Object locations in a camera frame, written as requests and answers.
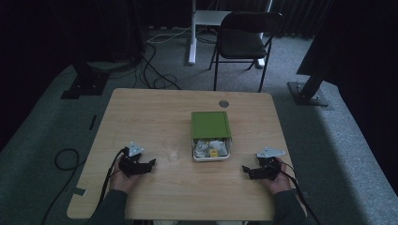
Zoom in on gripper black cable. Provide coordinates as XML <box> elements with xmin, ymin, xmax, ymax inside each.
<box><xmin>272</xmin><ymin>161</ymin><xmax>322</xmax><ymax>225</ymax></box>
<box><xmin>96</xmin><ymin>148</ymin><xmax>128</xmax><ymax>209</ymax></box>

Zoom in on black looped floor cable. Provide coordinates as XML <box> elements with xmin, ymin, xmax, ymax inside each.
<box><xmin>40</xmin><ymin>147</ymin><xmax>87</xmax><ymax>225</ymax></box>

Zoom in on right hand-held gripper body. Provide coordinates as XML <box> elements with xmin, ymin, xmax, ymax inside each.
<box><xmin>255</xmin><ymin>146</ymin><xmax>286</xmax><ymax>181</ymax></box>

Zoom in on person's left hand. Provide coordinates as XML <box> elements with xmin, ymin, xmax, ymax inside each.
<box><xmin>109</xmin><ymin>158</ymin><xmax>143</xmax><ymax>195</ymax></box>

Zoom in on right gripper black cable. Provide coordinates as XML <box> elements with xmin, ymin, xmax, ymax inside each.
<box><xmin>272</xmin><ymin>161</ymin><xmax>322</xmax><ymax>225</ymax></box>

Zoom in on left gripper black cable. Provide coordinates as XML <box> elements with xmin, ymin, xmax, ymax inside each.
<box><xmin>96</xmin><ymin>148</ymin><xmax>128</xmax><ymax>209</ymax></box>

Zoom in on green box lid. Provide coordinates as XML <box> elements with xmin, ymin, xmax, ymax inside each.
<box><xmin>191</xmin><ymin>111</ymin><xmax>233</xmax><ymax>141</ymax></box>

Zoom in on white desk frame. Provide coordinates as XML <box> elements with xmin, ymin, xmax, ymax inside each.
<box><xmin>188</xmin><ymin>0</ymin><xmax>274</xmax><ymax>68</ymax></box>

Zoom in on white floor cable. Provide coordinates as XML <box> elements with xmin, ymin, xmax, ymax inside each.
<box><xmin>145</xmin><ymin>26</ymin><xmax>192</xmax><ymax>45</ymax></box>

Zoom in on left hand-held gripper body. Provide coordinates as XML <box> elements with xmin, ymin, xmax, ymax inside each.
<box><xmin>118</xmin><ymin>141</ymin><xmax>145</xmax><ymax>179</ymax></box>

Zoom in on black tangled floor cables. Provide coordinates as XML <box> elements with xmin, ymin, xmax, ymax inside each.
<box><xmin>132</xmin><ymin>41</ymin><xmax>183</xmax><ymax>91</ymax></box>

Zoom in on black folding chair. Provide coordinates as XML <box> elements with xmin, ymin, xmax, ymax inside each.
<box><xmin>208</xmin><ymin>10</ymin><xmax>285</xmax><ymax>94</ymax></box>

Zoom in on white box tray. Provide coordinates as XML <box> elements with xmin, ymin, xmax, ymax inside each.
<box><xmin>191</xmin><ymin>137</ymin><xmax>233</xmax><ymax>163</ymax></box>

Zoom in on person's right hand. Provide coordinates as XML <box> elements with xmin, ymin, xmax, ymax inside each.
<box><xmin>262</xmin><ymin>157</ymin><xmax>293</xmax><ymax>196</ymax></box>

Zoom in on pile of white sachets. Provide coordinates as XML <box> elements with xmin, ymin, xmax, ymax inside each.
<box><xmin>193</xmin><ymin>139</ymin><xmax>229</xmax><ymax>158</ymax></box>

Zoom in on slanted black stand with base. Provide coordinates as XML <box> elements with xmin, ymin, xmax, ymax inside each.
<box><xmin>286</xmin><ymin>27</ymin><xmax>333</xmax><ymax>108</ymax></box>

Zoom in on clear glass cup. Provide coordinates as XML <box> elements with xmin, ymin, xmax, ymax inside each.
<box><xmin>161</xmin><ymin>136</ymin><xmax>183</xmax><ymax>162</ymax></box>

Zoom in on black stand with base plate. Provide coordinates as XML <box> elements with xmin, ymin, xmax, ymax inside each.
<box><xmin>60</xmin><ymin>59</ymin><xmax>111</xmax><ymax>100</ymax></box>

